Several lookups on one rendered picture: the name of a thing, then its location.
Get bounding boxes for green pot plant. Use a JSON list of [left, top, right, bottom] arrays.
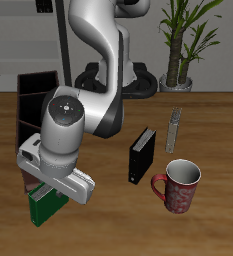
[[157, 0, 225, 94]]

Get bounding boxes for green book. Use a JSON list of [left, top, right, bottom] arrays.
[[27, 181, 71, 228]]

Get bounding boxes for grey flat oblong object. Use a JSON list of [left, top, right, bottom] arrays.
[[164, 106, 183, 155]]

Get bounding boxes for red patterned mug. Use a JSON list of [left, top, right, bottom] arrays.
[[150, 158, 203, 215]]

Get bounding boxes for dark brown desk caddy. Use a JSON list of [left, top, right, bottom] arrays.
[[15, 70, 61, 195]]

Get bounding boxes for black book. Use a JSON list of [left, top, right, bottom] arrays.
[[128, 126, 157, 186]]

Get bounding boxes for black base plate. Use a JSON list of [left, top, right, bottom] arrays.
[[74, 61, 159, 100]]

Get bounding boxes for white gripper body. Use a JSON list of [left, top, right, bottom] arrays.
[[16, 151, 97, 205]]

